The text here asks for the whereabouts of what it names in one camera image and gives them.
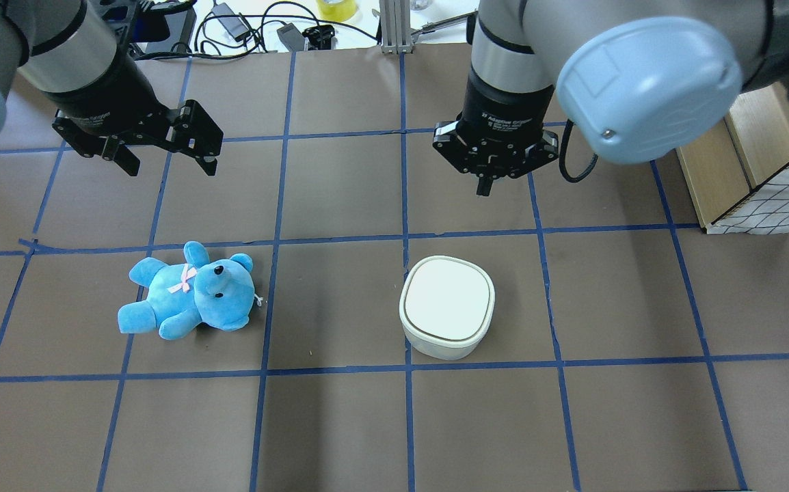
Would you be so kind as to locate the yellow tape roll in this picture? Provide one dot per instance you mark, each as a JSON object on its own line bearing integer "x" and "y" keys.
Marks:
{"x": 337, "y": 10}

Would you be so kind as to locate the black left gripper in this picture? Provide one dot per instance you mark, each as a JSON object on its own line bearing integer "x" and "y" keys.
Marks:
{"x": 109, "y": 93}

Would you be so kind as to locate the blue teddy bear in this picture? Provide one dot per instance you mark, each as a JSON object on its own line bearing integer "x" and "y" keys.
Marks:
{"x": 180, "y": 297}

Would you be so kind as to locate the black power adapter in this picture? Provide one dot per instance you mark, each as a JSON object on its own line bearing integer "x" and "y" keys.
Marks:
{"x": 234, "y": 24}

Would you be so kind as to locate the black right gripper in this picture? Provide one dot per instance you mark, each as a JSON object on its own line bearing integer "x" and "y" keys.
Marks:
{"x": 507, "y": 102}

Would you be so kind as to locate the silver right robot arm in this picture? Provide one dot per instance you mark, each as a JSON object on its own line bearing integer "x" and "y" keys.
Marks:
{"x": 638, "y": 78}

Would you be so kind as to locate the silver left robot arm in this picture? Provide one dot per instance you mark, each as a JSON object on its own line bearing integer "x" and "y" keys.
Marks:
{"x": 81, "y": 55}

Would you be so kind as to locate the aluminium frame post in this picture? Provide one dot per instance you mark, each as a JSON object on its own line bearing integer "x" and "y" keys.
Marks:
{"x": 394, "y": 18}

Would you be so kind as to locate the wire basket with wood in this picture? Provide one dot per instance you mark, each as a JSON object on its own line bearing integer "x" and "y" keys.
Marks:
{"x": 737, "y": 173}

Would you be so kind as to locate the white trash can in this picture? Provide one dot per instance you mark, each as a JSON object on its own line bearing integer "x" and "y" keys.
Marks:
{"x": 446, "y": 307}

